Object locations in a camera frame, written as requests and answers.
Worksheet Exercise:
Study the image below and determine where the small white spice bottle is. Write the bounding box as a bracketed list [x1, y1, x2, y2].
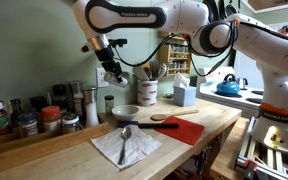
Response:
[73, 92, 84, 118]

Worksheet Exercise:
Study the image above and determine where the wooden spatula utensil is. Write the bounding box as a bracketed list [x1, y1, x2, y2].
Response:
[132, 64, 150, 82]

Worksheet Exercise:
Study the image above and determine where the jar with black lid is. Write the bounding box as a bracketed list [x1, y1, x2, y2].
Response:
[29, 96, 48, 116]

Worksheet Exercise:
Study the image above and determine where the white utensil crock red fish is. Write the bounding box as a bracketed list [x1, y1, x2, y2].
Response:
[136, 78, 159, 105]

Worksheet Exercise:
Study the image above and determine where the blue kettle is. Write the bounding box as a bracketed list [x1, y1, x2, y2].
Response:
[216, 73, 241, 97]

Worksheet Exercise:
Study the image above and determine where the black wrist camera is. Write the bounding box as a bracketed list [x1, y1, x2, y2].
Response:
[108, 38, 128, 48]

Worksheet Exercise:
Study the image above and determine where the white shaker bottle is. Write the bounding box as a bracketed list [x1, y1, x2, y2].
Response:
[103, 71, 129, 89]

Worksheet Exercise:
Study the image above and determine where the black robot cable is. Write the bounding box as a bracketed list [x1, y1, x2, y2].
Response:
[112, 19, 239, 78]

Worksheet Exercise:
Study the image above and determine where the spice jar blue lid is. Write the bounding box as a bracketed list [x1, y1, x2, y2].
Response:
[17, 113, 39, 139]

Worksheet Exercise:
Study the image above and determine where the red silicone mat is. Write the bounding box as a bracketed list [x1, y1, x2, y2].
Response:
[153, 115, 206, 146]

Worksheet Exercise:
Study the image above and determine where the metal spoon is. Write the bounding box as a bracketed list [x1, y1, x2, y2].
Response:
[117, 126, 132, 167]

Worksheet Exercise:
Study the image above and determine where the small steel pot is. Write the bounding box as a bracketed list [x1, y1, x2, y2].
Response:
[237, 77, 249, 90]

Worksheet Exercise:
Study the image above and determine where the white ceramic bowl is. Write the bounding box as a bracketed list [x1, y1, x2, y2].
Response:
[111, 104, 140, 122]

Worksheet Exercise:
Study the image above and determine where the dark bottle black cap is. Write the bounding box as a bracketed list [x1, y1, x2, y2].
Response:
[9, 98, 23, 129]

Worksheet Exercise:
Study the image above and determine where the glass jar white lid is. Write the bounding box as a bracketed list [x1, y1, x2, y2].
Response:
[61, 114, 83, 135]

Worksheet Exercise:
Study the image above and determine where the white wall outlet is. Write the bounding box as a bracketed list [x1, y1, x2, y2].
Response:
[96, 67, 110, 89]

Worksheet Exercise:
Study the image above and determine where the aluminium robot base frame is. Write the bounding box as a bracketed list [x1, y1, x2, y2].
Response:
[234, 116, 288, 180]

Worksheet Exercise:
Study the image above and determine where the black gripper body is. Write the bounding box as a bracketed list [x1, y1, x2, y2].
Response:
[95, 46, 122, 73]

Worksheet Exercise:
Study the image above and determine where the white refrigerator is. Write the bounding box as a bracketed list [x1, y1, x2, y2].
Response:
[233, 49, 263, 89]

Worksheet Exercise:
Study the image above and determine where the wooden spoon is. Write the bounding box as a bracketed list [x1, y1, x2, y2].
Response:
[149, 109, 200, 122]

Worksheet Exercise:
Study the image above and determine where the white stove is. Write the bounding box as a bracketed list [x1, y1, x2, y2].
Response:
[196, 65, 267, 118]

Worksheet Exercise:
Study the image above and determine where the wooden tray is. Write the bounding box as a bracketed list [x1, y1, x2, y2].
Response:
[0, 114, 109, 158]

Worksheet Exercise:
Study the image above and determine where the white cloth napkin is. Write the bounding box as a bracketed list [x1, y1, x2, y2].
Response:
[90, 123, 162, 171]

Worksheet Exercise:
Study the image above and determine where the white steel salt grinder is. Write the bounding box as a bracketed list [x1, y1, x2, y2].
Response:
[81, 86, 100, 129]

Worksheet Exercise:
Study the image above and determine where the short wooden spice rack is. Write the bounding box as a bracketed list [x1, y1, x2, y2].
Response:
[157, 42, 194, 77]

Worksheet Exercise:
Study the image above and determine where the spice jar orange lid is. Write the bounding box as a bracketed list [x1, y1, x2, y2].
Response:
[40, 105, 62, 133]

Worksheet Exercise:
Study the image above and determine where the blue tissue box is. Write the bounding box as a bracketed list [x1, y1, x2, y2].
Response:
[173, 72, 197, 108]

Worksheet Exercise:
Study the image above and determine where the black grinder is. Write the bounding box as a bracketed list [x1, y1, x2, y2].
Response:
[52, 84, 68, 111]

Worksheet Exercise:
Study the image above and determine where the small glass jar black lid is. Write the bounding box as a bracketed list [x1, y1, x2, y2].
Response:
[104, 95, 115, 117]

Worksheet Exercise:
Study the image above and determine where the steel pepper grinder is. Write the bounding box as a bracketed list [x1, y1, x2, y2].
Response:
[67, 81, 84, 116]

